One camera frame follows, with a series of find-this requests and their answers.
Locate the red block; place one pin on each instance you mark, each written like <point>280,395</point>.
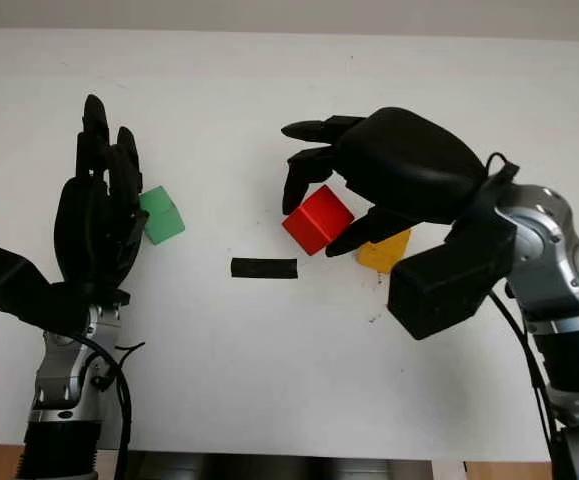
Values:
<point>319,220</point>

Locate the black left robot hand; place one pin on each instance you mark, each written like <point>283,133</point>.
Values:
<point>89,220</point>

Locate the yellow block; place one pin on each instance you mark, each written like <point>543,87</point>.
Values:
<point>384,255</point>

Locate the green block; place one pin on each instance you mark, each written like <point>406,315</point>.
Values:
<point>164,220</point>

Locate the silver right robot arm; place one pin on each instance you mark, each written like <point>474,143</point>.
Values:
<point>559,260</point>

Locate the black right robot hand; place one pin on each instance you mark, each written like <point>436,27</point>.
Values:
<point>409,165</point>

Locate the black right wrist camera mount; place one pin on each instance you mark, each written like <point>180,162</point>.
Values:
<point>434,295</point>

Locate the black tape strip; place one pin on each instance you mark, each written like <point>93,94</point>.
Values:
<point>264,269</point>

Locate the dark grey robot body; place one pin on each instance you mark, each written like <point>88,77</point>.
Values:
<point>269,467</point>

